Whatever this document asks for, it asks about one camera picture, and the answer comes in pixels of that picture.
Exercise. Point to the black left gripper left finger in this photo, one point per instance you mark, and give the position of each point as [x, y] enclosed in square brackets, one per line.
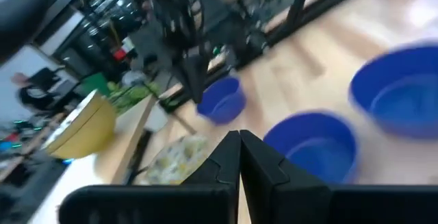
[222, 169]

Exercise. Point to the wooden shelf black metal legs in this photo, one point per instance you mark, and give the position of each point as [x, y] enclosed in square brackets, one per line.
[133, 131]

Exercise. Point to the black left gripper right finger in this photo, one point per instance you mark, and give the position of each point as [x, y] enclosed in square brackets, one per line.
[273, 183]

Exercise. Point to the patterned yellow mini bowl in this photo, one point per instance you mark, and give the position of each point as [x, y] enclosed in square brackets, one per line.
[78, 112]
[178, 162]
[85, 138]

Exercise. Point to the blue mini bowl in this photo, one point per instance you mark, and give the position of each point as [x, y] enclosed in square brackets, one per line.
[315, 145]
[222, 99]
[397, 90]

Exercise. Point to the green box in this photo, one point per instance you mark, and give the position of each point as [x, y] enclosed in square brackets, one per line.
[94, 83]

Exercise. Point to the person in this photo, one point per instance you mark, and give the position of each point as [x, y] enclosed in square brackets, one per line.
[34, 94]

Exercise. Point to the green plant white pot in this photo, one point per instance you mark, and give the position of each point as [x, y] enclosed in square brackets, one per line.
[133, 94]

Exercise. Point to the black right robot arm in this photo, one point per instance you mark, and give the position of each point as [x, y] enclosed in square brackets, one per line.
[184, 28]

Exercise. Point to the black aluminium table frame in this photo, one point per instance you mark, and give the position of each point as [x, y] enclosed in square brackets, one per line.
[297, 10]

